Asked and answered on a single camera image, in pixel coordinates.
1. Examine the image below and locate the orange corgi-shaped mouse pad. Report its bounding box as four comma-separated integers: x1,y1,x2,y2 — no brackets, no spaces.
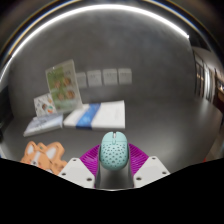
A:
20,140,70,176

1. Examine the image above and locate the row of white wall sockets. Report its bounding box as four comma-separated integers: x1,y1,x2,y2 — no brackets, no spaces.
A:
75,68,133,89

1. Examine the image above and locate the dark framed glass door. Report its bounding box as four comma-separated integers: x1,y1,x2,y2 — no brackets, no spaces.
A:
191,46,224,105

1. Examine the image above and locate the white card with colourful prints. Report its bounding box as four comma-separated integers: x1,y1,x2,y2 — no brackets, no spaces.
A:
33,92,58,118

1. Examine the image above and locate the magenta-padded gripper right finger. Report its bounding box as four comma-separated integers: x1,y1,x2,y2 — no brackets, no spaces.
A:
127,143,171,188

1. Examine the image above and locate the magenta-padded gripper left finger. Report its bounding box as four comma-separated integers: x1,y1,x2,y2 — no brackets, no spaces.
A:
57,144,102,189

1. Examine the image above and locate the white book with blue band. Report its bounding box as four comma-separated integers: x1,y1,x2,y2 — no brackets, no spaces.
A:
62,100,127,131

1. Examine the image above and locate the clear sign stand green poster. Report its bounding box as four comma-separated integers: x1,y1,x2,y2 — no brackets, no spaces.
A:
45,59,84,113

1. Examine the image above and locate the mint green perforated computer mouse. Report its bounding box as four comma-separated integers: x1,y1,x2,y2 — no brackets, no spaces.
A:
99,131,130,172

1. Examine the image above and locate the grey and white book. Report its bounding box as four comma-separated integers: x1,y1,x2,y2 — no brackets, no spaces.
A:
22,112,65,138

